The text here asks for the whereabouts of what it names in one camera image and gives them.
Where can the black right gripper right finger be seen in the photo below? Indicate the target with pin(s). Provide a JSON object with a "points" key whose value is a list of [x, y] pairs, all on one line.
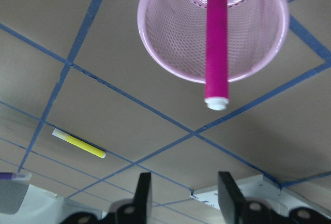
{"points": [[235, 208]]}

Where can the yellow marker pen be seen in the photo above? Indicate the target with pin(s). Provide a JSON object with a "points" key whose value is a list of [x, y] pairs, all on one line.
{"points": [[79, 143]]}

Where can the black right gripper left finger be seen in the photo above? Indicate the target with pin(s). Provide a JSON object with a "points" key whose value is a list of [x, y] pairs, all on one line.
{"points": [[136, 210]]}

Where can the pink mesh cup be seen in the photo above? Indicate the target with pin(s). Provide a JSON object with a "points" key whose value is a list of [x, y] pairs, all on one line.
{"points": [[174, 34]]}

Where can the purple marker pen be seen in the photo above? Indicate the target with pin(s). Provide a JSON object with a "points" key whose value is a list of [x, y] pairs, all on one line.
{"points": [[10, 176]]}

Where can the pink marker pen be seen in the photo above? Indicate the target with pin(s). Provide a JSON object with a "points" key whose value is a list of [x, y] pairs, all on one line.
{"points": [[216, 62]]}

